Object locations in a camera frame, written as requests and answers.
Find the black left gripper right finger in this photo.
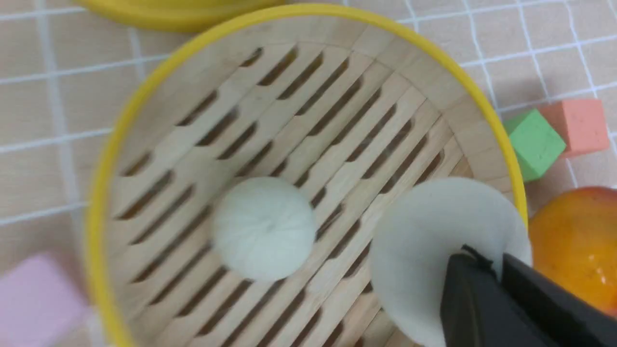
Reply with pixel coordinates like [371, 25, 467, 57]
[501, 254, 617, 347]

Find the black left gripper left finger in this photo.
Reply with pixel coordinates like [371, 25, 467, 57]
[439, 246, 558, 347]

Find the white bun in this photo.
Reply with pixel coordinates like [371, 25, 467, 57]
[369, 176, 533, 347]

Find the bamboo steamer tray yellow rim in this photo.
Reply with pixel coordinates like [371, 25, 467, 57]
[87, 4, 527, 347]

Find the bamboo steamer lid yellow rim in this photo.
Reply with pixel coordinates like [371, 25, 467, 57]
[76, 0, 286, 33]

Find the orange toy pear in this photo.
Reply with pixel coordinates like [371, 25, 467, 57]
[528, 186, 617, 317]

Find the green foam cube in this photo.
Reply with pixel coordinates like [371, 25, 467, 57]
[503, 108, 566, 183]

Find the salmon foam cube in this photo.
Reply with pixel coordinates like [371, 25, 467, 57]
[538, 99, 610, 158]

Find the pink foam cube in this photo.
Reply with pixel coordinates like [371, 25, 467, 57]
[0, 253, 90, 347]

